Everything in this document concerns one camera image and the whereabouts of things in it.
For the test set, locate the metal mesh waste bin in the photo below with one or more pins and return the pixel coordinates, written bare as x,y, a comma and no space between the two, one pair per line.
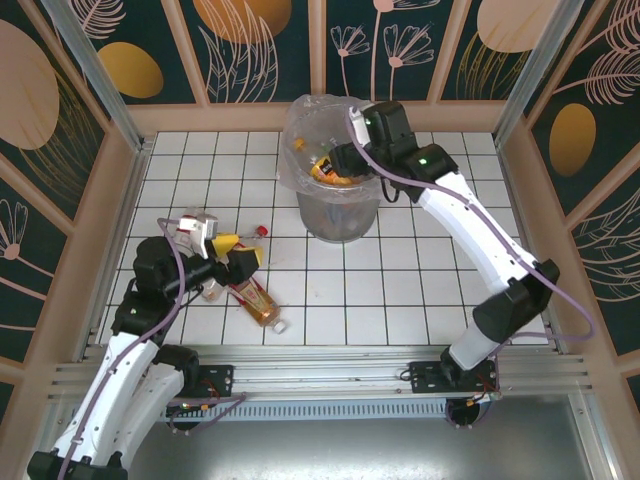
335,220

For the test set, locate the orange label bottle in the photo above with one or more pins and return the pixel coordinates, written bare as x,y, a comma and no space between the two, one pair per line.
325,170

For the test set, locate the clear plastic bin liner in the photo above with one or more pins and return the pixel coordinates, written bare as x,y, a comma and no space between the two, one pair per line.
300,115

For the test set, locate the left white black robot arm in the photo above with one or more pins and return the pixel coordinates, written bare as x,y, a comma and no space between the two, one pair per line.
115,380

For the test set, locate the red gold label amber bottle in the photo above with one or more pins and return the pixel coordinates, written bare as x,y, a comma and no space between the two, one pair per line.
260,302

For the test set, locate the aluminium corner post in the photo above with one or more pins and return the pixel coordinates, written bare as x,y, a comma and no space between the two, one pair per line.
97,75
532,75

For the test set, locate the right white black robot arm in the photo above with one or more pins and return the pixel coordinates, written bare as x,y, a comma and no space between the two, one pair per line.
465,220

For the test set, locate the aluminium mounting rail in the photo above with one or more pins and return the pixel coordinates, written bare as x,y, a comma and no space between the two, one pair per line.
320,372

